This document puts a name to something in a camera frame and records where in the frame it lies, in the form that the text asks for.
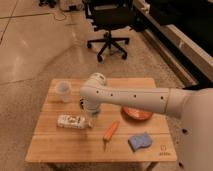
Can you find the orange bowl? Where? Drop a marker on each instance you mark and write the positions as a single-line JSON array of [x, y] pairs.
[[137, 114]]

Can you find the long bench along wall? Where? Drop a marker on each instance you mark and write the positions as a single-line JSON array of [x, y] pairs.
[[192, 51]]

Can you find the clear plastic cup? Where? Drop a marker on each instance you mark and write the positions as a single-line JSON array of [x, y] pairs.
[[63, 91]]

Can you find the wooden folding table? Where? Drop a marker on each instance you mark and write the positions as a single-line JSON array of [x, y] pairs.
[[53, 145]]

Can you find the black office chair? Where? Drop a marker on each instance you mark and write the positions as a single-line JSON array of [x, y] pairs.
[[109, 15]]

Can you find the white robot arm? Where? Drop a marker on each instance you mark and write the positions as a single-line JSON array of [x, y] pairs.
[[193, 107]]

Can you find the orange toy carrot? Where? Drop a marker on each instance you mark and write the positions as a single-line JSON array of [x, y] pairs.
[[109, 133]]

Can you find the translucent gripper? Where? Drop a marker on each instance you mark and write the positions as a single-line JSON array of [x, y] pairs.
[[91, 116]]

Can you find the white labelled plastic bottle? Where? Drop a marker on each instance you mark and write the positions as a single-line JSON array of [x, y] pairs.
[[74, 121]]

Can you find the blue sponge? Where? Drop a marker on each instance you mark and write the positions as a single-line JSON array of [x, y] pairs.
[[140, 141]]

